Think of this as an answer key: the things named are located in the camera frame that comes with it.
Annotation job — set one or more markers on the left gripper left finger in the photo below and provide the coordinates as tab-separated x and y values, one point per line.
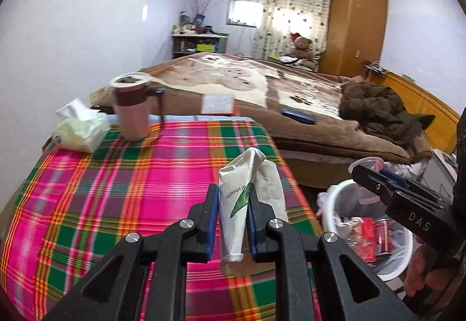
145	275

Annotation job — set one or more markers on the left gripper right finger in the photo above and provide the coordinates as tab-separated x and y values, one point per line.
321	278

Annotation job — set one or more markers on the clear plastic cup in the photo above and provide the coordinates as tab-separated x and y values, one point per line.
372	163

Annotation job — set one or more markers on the white paper bag green logo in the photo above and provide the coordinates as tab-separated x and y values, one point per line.
251	194

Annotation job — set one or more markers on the white round trash bin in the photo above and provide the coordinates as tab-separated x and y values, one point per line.
350	211

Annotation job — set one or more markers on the person's right hand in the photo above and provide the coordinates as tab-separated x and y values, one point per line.
418	276

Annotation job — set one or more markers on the red soda can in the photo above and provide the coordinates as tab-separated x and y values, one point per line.
383	237

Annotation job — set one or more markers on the wooden bed headboard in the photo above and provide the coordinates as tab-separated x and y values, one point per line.
441	133

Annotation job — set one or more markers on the pink green plaid tablecloth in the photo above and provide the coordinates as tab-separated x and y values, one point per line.
73	208

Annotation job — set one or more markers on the dark brown crumpled blanket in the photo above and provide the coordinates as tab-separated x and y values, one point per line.
380	112

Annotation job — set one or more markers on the dark blue glasses case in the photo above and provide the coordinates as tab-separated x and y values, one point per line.
299	116

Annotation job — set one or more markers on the yellow patterned tissue pack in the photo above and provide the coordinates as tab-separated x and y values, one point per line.
80	128

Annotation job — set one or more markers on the brown bear pattern blanket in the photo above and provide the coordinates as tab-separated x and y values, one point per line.
262	89

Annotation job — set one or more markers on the white orange tissue box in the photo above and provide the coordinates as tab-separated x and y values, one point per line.
218	104

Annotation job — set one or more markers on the brown steel lidded mug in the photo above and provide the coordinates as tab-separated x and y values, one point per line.
131	93

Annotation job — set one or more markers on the orange wooden wardrobe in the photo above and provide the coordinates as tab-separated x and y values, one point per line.
355	36

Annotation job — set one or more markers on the brown teddy bear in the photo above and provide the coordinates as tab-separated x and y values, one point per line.
302	49

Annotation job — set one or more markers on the cluttered white shelf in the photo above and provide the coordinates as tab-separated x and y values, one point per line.
191	37

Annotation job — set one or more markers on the patterned window curtain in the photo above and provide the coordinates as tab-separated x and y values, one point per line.
283	18

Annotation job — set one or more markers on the vase with pink branches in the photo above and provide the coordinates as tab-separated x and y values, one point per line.
199	9

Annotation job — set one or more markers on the small wall window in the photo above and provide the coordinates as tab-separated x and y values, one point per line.
245	13

